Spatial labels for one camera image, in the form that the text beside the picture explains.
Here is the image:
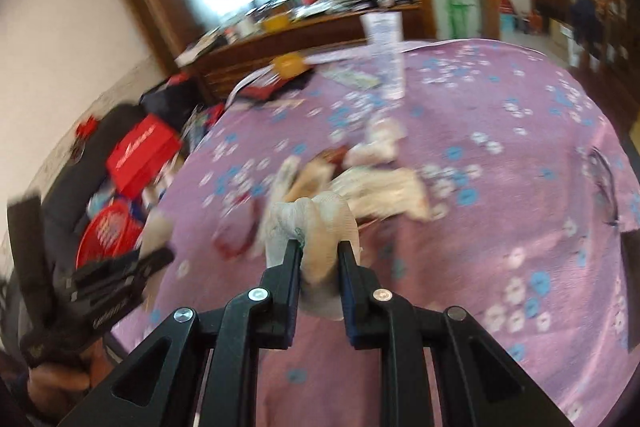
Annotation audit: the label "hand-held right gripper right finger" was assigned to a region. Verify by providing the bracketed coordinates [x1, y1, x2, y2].
[337, 241, 576, 427]

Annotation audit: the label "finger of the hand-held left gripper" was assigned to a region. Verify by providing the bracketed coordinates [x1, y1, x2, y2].
[89, 286, 150, 334]
[67, 248, 176, 297]

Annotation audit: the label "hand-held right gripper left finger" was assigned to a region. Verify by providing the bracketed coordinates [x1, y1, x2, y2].
[57, 241, 305, 427]

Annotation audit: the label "dark red snack packet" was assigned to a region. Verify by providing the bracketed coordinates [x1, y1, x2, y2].
[315, 147, 351, 172]

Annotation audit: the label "person's left hand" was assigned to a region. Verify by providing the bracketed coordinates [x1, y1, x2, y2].
[20, 317, 108, 413]

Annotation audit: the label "red round tin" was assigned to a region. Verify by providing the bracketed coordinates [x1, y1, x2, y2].
[75, 201, 146, 270]

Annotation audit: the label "dark grey bag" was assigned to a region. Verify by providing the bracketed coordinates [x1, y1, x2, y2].
[40, 104, 151, 288]

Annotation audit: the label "red and white packet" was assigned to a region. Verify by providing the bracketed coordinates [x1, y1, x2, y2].
[212, 202, 261, 260]

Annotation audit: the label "beige snack wrapper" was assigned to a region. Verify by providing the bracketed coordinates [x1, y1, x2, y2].
[330, 167, 433, 223]

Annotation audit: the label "beige crumpled wrapper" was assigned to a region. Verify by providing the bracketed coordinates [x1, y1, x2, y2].
[272, 157, 331, 204]

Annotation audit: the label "red cardboard box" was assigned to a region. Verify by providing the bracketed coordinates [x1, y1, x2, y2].
[105, 114, 183, 200]

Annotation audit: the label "white plastic bag red label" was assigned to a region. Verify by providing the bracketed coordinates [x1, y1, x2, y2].
[345, 117, 406, 168]

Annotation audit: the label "purple floral tablecloth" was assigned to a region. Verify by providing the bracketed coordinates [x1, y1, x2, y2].
[107, 38, 640, 427]

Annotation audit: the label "black and red bag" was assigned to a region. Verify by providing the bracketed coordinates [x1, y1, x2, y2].
[140, 74, 206, 128]

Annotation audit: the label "plain wooden chopsticks sleeve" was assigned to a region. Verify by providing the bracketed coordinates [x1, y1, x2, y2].
[270, 97, 311, 114]

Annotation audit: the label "dark red flat packet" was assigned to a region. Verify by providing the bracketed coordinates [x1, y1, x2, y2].
[235, 74, 313, 102]

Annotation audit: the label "yellow plastic box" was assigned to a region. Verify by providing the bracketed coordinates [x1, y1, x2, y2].
[271, 53, 308, 78]

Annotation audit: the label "white lotion tube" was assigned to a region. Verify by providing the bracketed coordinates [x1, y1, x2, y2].
[361, 13, 406, 100]

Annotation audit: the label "wooden sideboard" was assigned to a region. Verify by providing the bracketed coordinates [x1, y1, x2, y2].
[190, 4, 423, 100]

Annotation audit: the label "yellow rectangular tray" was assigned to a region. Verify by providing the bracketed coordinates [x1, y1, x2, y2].
[261, 14, 292, 32]

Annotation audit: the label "eyeglasses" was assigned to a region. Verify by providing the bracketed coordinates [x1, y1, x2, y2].
[580, 146, 623, 228]

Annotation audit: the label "dark blue jacket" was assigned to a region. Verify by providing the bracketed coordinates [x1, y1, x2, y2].
[570, 0, 603, 58]

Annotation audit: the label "wooden stair railing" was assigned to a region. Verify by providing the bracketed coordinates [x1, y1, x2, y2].
[590, 0, 631, 68]

